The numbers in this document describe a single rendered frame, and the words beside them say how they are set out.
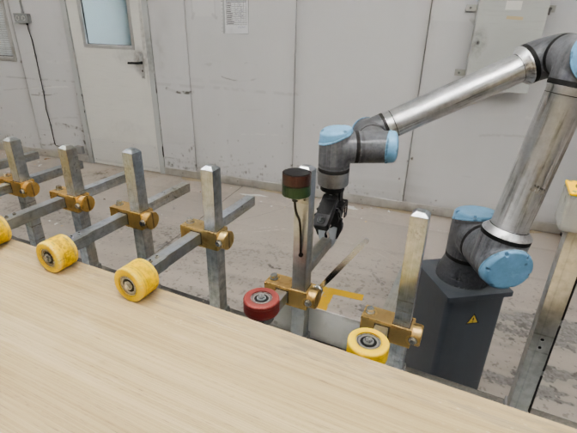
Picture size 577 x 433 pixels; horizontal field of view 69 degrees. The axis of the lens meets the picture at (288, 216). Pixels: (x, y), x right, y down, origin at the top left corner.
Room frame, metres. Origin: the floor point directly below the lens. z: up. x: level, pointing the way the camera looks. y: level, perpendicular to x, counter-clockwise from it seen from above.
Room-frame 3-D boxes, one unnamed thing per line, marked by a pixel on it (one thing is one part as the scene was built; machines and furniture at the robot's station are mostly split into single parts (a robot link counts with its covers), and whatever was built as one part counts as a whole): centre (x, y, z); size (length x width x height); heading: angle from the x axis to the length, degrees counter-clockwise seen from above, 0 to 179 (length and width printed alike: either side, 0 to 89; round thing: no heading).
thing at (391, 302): (0.81, -0.24, 0.83); 0.44 x 0.03 x 0.04; 155
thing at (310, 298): (0.87, -0.01, 0.85); 0.14 x 0.06 x 0.05; 65
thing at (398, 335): (0.77, -0.24, 0.83); 0.14 x 0.06 x 0.05; 65
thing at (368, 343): (0.63, -0.16, 0.85); 0.08 x 0.08 x 0.11
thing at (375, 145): (1.17, -0.24, 1.14); 0.12 x 0.12 x 0.09; 3
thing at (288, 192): (0.82, -0.02, 1.14); 0.06 x 0.06 x 0.02
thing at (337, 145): (1.15, -0.13, 1.14); 0.10 x 0.09 x 0.12; 93
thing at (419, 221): (0.76, -0.26, 0.89); 0.04 x 0.04 x 0.48; 65
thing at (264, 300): (0.77, 0.06, 0.85); 0.08 x 0.08 x 0.11
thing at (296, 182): (0.82, -0.02, 1.17); 0.06 x 0.06 x 0.02
